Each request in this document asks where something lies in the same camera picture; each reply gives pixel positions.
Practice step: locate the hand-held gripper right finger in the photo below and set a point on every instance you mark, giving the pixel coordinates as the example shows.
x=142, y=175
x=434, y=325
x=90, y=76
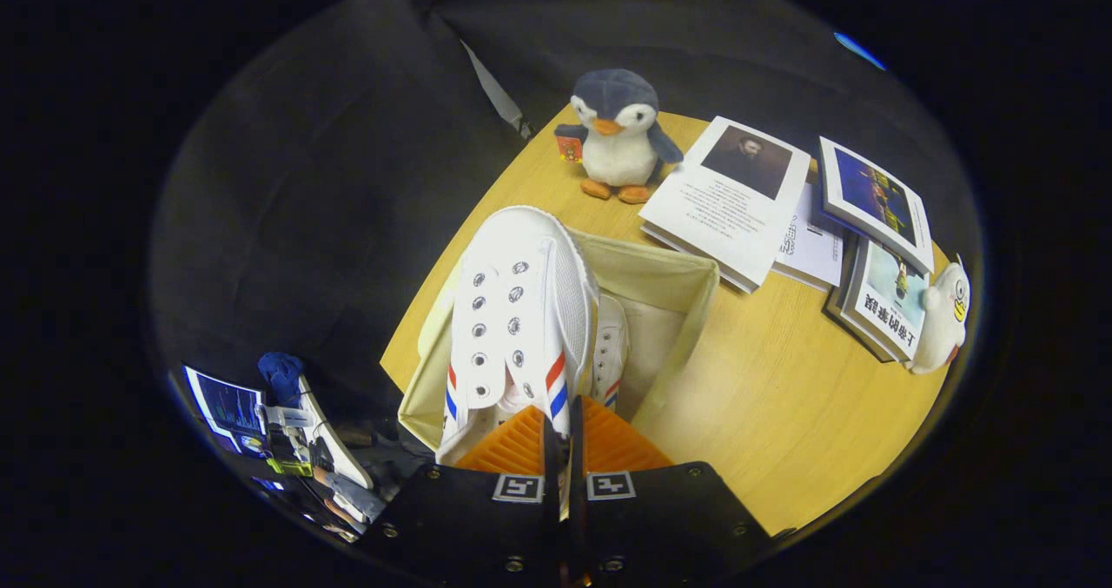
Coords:
x=577, y=449

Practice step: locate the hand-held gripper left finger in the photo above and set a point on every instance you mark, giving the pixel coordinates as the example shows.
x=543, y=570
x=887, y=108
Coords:
x=549, y=449

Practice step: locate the white canvas shoe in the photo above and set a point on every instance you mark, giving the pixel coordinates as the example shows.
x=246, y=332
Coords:
x=521, y=258
x=611, y=336

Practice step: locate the cream fabric storage box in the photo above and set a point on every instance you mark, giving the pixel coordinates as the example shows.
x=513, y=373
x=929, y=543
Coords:
x=669, y=284

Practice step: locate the yellow-green small tool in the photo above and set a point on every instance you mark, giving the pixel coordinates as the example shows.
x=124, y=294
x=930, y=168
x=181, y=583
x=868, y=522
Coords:
x=289, y=466

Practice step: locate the white book with portrait cover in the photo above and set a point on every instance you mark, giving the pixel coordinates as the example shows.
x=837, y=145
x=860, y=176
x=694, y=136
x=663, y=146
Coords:
x=730, y=214

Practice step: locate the blue-grey penguin plush toy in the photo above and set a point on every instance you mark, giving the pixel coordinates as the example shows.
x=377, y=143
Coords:
x=618, y=149

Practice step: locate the white paper booklet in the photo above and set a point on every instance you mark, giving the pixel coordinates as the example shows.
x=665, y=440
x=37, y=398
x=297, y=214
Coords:
x=817, y=258

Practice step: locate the book with pale blue cover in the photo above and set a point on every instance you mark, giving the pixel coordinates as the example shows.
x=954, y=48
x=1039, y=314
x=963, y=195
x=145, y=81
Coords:
x=890, y=306

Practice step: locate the white duck plush toy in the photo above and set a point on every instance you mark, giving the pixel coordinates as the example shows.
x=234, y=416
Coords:
x=943, y=319

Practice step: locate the book with blue night cover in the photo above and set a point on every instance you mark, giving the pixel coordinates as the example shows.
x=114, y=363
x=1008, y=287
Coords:
x=877, y=197

